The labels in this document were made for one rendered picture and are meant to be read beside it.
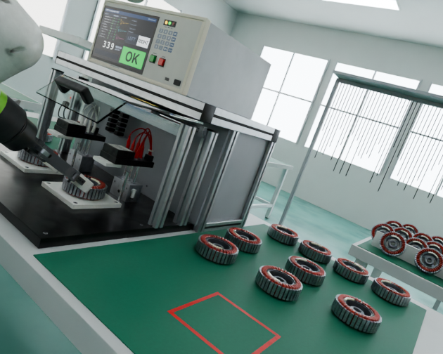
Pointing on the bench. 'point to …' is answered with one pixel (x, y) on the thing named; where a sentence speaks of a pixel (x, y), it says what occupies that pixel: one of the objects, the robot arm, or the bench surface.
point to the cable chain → (117, 123)
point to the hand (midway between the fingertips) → (72, 175)
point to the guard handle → (65, 85)
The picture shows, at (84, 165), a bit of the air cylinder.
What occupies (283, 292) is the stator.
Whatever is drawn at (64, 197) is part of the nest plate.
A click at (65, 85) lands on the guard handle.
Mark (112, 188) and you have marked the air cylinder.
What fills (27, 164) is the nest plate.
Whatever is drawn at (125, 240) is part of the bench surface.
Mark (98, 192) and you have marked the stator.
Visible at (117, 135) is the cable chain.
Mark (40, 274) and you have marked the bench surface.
